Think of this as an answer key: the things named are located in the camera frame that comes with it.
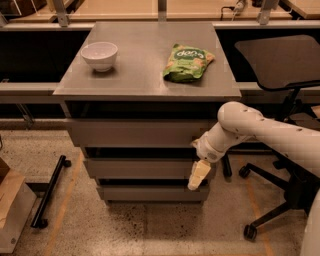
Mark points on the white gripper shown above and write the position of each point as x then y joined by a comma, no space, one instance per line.
207,151

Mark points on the grey drawer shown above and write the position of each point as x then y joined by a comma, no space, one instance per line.
138,168
131,133
152,193

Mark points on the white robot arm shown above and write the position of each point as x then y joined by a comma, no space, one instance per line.
300,148

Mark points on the grey drawer cabinet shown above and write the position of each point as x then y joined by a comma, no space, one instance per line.
135,88

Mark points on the grey bottom drawer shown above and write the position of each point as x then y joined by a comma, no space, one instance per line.
152,193

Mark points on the grey top drawer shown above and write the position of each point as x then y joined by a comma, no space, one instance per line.
131,133

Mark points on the black desk foot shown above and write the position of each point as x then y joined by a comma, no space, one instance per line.
227,171

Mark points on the green snack bag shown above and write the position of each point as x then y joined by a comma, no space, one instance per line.
186,64

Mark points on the black office chair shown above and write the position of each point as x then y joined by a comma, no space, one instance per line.
283,63

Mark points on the white ceramic bowl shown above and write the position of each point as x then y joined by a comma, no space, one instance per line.
100,56

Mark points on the white power strip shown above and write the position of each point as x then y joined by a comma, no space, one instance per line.
239,6

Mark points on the black table leg base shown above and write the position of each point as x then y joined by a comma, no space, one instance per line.
46,190

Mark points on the cardboard box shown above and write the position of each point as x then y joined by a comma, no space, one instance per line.
16,202

